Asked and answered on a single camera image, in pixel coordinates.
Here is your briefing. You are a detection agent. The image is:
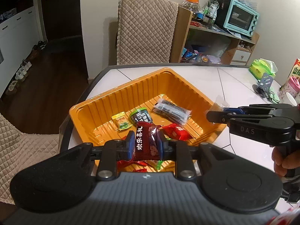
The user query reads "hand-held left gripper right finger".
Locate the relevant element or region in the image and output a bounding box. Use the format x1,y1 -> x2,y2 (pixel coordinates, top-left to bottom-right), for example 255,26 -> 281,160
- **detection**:
157,131 -> 245,181

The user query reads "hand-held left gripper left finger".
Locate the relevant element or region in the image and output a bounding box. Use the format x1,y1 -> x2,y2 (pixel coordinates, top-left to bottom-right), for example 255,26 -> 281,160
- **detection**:
50,131 -> 136,181

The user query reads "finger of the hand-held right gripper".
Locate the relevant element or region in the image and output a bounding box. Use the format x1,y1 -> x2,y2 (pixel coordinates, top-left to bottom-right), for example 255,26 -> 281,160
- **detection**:
206,110 -> 277,125
222,103 -> 294,114

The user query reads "clear brown candy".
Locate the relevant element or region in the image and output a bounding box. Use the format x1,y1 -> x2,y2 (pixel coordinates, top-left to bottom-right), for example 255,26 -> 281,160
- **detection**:
205,95 -> 230,122

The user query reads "maroon snack packet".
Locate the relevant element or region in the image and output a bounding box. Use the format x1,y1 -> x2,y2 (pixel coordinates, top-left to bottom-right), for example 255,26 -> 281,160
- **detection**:
133,122 -> 162,162

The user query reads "red packet with face print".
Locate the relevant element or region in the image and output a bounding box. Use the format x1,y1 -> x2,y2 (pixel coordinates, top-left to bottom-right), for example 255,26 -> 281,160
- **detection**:
117,160 -> 150,169

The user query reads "bright red candy packet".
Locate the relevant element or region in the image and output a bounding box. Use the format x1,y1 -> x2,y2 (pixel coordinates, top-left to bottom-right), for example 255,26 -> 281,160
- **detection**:
160,123 -> 191,141

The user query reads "yellow candy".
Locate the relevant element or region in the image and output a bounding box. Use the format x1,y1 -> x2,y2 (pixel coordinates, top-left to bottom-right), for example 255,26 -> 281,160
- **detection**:
111,113 -> 132,131

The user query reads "green black sausage packet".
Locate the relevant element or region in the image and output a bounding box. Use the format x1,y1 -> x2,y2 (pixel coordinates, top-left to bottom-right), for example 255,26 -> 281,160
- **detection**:
129,107 -> 154,126

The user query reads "grey seaweed packet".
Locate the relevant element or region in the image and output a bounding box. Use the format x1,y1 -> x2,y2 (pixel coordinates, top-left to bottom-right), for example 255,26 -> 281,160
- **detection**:
152,98 -> 192,126

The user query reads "orange plastic tray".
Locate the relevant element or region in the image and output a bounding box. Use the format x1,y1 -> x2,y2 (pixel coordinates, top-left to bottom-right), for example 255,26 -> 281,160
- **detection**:
69,67 -> 231,173

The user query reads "person's right hand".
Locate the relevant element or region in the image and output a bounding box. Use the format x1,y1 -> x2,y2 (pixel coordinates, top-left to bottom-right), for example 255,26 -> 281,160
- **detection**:
272,145 -> 297,177

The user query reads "green cloth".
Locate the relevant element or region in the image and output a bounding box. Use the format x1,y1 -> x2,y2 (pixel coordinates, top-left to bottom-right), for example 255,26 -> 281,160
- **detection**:
268,90 -> 280,104

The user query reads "grey phone stand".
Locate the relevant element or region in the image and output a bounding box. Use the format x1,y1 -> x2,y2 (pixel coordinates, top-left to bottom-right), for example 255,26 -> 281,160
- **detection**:
253,72 -> 275,96

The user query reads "plain white cup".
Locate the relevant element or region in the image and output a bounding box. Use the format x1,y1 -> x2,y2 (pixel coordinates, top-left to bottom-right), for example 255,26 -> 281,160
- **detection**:
285,92 -> 300,106

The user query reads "green tissue pack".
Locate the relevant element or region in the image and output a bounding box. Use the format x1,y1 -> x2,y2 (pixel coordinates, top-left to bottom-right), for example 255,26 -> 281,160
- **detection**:
248,58 -> 278,80

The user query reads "small white drawer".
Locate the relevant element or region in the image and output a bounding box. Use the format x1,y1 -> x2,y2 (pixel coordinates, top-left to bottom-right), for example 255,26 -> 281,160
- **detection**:
231,49 -> 252,62

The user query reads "pink bottle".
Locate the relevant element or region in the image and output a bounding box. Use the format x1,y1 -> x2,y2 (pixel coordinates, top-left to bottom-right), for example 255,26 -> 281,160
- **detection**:
279,76 -> 300,101

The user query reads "yellow green seed bag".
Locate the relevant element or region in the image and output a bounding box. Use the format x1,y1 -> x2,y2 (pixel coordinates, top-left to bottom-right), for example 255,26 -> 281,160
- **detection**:
288,57 -> 300,80

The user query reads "red white patterned clothing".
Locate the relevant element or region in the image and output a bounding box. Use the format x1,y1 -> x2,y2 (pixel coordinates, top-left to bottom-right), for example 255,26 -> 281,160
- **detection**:
267,206 -> 300,225

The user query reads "teal toaster oven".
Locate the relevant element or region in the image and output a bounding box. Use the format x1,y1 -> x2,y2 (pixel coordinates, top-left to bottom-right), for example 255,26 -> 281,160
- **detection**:
214,0 -> 260,40

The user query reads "wooden shelf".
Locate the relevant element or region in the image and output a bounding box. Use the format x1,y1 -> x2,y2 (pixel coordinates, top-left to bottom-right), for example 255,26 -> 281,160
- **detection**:
169,6 -> 260,65

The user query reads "green white bag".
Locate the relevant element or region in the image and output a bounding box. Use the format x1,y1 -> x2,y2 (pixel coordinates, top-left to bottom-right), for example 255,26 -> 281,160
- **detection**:
207,0 -> 219,19

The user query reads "quilted beige chair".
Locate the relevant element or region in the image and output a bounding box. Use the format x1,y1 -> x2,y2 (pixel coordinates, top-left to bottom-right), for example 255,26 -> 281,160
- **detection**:
116,0 -> 179,65
0,112 -> 60,204

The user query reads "clear jar with orange lid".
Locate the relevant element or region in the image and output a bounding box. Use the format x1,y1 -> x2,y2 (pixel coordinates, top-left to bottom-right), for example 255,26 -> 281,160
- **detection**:
180,0 -> 200,13

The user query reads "row of shoes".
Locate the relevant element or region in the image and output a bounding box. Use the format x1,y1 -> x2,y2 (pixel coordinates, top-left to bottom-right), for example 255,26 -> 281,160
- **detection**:
5,40 -> 48,96

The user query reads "dark wooden door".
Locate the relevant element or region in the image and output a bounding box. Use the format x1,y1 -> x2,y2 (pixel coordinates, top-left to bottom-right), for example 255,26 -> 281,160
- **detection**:
40,0 -> 82,40

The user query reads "white cabinet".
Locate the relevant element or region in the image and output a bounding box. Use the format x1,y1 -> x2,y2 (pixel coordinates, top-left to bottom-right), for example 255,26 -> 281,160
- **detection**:
0,0 -> 45,96

